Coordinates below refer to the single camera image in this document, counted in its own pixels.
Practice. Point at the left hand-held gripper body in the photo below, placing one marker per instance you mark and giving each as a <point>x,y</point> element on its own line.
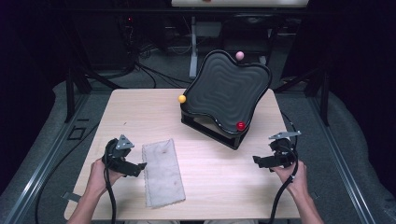
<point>116,155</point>

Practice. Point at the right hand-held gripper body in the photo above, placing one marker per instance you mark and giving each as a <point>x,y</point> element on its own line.
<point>283,152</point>

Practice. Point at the white cleaning cloth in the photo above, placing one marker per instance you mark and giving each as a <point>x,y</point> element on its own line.
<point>163,174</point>

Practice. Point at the black wavy tray stand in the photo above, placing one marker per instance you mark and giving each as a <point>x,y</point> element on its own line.
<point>227,90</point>

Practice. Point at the person's left hand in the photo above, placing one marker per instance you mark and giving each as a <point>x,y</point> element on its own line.
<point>99,177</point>

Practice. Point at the person's right hand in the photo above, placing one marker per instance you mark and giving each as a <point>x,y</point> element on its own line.
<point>297,180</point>

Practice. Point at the black metal stand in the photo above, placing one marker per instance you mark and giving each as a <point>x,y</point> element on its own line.
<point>325,99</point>
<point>70,93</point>

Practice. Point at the white desk leg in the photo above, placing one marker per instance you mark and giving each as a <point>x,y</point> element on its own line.
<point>193,62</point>
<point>263,59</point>

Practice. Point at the black chair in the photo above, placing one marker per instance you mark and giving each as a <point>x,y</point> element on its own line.
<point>249,34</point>

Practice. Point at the aluminium floor rail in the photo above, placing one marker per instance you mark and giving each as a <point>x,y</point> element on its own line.
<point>342,163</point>
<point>46,161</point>

